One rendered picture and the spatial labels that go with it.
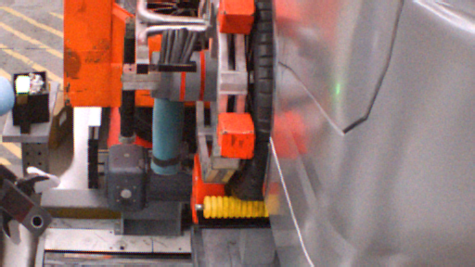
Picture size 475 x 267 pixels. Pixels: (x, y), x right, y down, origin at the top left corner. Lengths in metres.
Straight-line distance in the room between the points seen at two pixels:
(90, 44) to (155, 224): 0.72
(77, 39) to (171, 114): 0.47
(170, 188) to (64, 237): 0.44
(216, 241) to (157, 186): 0.27
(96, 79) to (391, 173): 1.56
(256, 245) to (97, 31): 0.85
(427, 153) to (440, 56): 0.14
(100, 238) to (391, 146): 1.74
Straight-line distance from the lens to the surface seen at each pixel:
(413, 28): 0.90
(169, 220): 2.64
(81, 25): 2.32
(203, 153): 2.02
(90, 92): 2.41
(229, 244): 2.31
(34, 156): 2.71
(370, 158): 1.00
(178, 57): 1.67
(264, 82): 1.61
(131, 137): 1.79
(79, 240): 2.56
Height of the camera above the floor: 1.67
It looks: 33 degrees down
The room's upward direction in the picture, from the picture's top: 4 degrees clockwise
